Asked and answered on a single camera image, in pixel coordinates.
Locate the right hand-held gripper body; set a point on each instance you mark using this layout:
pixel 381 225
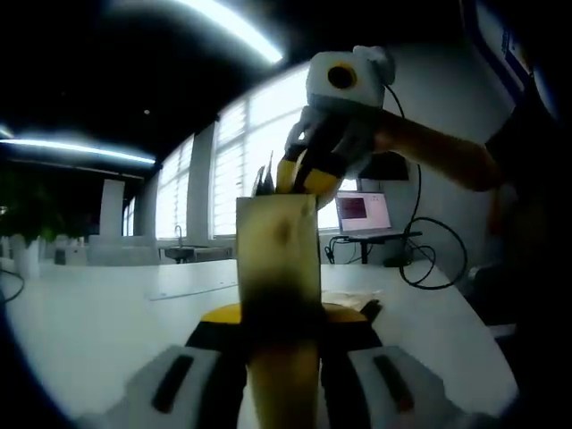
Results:
pixel 371 89

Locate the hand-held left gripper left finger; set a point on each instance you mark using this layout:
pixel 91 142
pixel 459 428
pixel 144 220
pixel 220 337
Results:
pixel 210 362

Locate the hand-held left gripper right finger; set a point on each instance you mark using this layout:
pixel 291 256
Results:
pixel 353 353

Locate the gold mask box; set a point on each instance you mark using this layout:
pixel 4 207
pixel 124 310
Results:
pixel 277 250

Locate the wide window blind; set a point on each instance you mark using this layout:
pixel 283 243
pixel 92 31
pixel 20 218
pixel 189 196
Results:
pixel 263 134

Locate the open laptop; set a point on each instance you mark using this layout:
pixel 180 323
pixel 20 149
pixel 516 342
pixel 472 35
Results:
pixel 364 212

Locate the white flat strip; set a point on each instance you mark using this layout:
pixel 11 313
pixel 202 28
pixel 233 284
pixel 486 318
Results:
pixel 192 290

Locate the black laptop stand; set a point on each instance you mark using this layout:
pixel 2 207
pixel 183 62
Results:
pixel 375 237

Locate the black computer mouse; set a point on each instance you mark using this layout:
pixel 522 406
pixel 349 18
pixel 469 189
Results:
pixel 397 262

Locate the white table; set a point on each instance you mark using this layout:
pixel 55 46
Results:
pixel 111 322

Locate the dark sink basin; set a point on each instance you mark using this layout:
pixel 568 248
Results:
pixel 196 254

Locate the narrow window blind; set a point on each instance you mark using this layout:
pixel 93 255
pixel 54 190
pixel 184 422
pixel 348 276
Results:
pixel 176 187

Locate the metal faucet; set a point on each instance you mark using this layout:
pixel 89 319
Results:
pixel 179 237

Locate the dark chair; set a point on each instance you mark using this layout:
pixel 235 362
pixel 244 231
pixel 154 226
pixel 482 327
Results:
pixel 491 295

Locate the long ceiling light strip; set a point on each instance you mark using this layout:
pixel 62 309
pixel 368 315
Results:
pixel 223 24

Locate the white pillar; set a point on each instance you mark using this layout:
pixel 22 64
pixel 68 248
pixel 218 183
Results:
pixel 111 207

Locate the white plant pot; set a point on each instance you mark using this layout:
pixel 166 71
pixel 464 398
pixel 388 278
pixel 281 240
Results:
pixel 29 259

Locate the blue white wall poster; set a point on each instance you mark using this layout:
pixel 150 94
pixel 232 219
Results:
pixel 500 40

